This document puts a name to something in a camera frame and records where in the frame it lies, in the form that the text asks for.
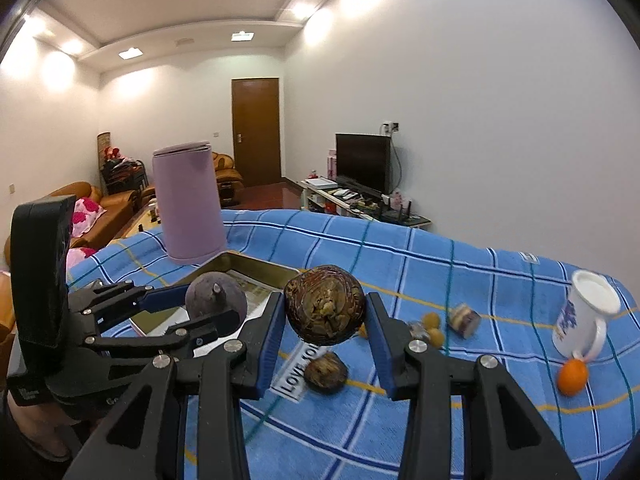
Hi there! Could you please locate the blue plaid blanket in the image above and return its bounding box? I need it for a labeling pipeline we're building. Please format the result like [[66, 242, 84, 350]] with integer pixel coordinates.
[[65, 208, 640, 480]]

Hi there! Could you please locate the orange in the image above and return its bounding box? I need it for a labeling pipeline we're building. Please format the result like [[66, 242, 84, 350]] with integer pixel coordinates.
[[557, 358, 589, 396]]

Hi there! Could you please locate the person's left forearm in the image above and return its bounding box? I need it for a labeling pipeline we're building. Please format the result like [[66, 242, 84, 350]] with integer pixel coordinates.
[[7, 399, 72, 462]]

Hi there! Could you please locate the brown and white layered cake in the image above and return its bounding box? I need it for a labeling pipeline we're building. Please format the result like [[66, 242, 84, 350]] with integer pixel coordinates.
[[449, 303, 482, 336]]

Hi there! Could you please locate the small brown scaly fruit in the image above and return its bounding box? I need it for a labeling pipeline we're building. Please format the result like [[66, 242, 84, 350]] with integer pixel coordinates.
[[303, 351, 349, 394]]

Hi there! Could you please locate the white television stand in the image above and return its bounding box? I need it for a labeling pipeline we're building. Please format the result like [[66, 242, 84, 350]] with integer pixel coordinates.
[[299, 177, 432, 230]]

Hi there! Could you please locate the brown wooden door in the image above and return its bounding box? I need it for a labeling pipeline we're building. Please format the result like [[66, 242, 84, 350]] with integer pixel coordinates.
[[231, 77, 280, 189]]

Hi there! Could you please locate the black router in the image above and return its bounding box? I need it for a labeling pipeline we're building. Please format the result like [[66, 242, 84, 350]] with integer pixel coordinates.
[[382, 199, 422, 224]]

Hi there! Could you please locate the purple cylindrical container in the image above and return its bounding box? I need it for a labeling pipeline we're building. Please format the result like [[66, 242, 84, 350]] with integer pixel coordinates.
[[152, 142, 226, 266]]

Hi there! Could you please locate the black flat television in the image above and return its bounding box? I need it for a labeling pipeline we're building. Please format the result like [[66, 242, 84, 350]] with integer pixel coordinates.
[[335, 133, 392, 196]]

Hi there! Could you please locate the white printed mug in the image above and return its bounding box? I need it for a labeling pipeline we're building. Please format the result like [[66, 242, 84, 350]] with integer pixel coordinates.
[[551, 269, 622, 362]]

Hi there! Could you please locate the large brown scaly fruit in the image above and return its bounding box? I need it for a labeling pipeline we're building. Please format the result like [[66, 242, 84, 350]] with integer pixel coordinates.
[[283, 266, 366, 346]]

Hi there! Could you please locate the rectangular metal tin box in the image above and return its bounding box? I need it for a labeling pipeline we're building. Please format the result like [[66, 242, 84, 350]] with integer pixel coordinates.
[[130, 252, 302, 342]]

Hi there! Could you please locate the cluttered dark shelf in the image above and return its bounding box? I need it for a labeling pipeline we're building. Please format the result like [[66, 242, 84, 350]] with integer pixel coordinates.
[[97, 132, 149, 194]]

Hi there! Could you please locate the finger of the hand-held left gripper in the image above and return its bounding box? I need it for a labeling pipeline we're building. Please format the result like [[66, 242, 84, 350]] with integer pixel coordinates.
[[67, 281, 190, 332], [92, 309, 243, 361]]

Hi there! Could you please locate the purple mangosteen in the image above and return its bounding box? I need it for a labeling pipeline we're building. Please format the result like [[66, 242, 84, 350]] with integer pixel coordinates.
[[184, 270, 249, 334]]

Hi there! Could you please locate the brown leather armchair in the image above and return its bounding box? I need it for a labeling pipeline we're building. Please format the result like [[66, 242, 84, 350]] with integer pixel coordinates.
[[212, 152, 245, 207]]

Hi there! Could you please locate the pink flowered pillow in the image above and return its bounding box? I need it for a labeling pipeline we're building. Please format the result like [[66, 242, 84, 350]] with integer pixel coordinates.
[[70, 197, 107, 239]]

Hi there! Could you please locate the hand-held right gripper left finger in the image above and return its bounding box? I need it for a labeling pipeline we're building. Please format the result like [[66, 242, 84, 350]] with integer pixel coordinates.
[[62, 291, 287, 480]]

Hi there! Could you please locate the wooden coffee table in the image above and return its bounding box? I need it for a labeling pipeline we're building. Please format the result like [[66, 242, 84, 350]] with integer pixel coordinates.
[[122, 199, 167, 239]]

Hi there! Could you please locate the brown leather sofa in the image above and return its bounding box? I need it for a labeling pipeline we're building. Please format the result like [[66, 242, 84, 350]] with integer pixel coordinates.
[[4, 182, 157, 266]]

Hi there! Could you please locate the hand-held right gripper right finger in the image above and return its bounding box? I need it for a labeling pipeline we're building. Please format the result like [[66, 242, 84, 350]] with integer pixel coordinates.
[[366, 291, 582, 480]]

